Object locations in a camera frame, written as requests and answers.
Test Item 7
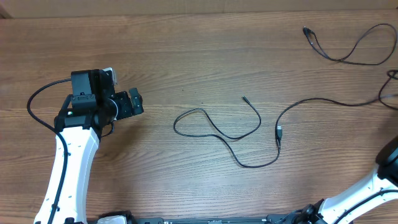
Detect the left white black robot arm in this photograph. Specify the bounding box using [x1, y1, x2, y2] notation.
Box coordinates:
[34, 67, 144, 223]

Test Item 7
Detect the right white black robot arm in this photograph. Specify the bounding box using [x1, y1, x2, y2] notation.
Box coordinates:
[293, 138, 397, 224]

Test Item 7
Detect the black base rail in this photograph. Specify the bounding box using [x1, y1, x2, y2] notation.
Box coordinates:
[135, 213, 297, 224]

